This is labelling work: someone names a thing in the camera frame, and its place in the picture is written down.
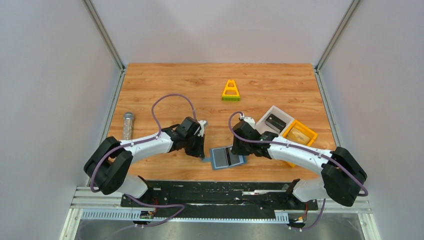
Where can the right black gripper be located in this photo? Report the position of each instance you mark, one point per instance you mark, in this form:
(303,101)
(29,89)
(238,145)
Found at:
(239,146)

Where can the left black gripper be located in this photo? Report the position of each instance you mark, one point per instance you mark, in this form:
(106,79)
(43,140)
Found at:
(197,146)

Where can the dark grey credit card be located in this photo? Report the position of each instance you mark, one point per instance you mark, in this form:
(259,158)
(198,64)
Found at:
(232,159)

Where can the blue card holder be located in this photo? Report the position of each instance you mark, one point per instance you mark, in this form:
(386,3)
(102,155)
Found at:
(222,158)

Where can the gold credit card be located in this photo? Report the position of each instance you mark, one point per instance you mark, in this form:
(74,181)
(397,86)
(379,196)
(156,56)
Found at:
(297,136)

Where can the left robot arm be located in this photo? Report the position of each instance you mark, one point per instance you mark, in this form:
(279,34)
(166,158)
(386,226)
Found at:
(109,165)

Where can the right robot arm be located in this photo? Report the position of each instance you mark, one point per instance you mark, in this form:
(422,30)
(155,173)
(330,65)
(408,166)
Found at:
(340,177)

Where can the white plastic bin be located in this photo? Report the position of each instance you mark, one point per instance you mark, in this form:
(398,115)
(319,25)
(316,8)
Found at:
(261,127)

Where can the black box in bin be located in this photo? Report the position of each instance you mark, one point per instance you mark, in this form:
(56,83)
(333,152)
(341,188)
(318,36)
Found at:
(275,123)

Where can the yellow plastic bin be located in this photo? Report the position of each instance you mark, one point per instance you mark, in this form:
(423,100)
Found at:
(304,129)

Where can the yellow green toy block stand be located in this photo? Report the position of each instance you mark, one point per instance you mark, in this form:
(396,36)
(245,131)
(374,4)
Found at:
(231,92)

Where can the clear glitter tube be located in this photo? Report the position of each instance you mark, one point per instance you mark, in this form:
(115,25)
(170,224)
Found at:
(128,123)

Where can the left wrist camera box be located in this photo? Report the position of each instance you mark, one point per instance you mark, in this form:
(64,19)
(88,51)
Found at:
(203,124)

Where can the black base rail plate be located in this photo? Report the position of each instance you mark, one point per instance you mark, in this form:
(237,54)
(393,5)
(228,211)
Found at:
(223,199)

